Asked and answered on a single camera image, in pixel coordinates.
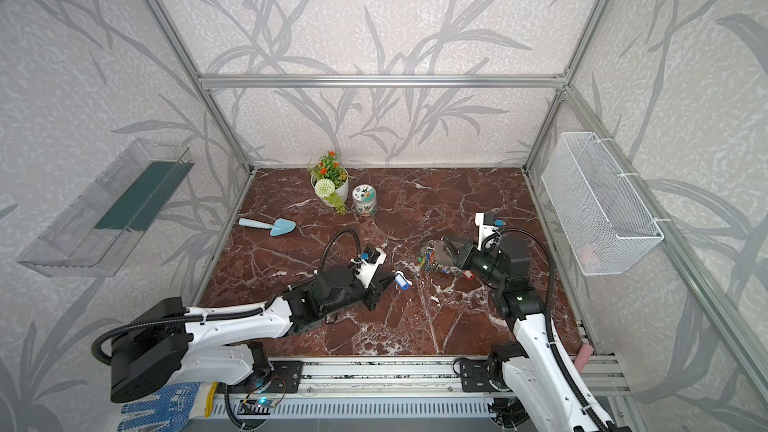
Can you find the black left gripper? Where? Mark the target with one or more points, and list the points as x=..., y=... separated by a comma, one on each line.
x=372, y=291

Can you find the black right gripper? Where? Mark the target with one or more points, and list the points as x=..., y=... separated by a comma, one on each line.
x=456, y=252

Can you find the blue tagged key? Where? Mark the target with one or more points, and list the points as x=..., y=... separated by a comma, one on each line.
x=403, y=283

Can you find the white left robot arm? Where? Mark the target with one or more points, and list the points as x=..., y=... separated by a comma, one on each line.
x=171, y=343

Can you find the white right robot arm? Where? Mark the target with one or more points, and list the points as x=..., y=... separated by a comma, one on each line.
x=547, y=389

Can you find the printed snack jar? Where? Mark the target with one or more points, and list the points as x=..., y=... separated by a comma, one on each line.
x=365, y=200

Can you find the light blue toy trowel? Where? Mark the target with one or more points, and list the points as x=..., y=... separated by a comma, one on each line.
x=278, y=228

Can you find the potted artificial flower plant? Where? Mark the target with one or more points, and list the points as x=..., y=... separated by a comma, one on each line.
x=330, y=181

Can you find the green circuit board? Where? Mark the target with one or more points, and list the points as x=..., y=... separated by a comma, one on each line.
x=259, y=406

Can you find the blue dotted work glove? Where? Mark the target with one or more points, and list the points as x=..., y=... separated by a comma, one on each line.
x=169, y=409

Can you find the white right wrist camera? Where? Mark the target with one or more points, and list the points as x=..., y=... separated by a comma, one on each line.
x=487, y=224

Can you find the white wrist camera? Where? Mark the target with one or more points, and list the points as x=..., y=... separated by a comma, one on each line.
x=367, y=263
x=487, y=224

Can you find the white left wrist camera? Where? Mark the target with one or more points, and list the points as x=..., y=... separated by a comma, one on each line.
x=367, y=263

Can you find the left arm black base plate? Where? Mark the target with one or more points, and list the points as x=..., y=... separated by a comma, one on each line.
x=280, y=377

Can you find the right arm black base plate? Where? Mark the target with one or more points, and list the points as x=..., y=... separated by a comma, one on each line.
x=480, y=375

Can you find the white wire mesh basket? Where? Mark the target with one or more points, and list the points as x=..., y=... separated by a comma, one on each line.
x=607, y=225

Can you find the clear plastic wall tray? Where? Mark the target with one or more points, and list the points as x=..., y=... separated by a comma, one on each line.
x=95, y=234

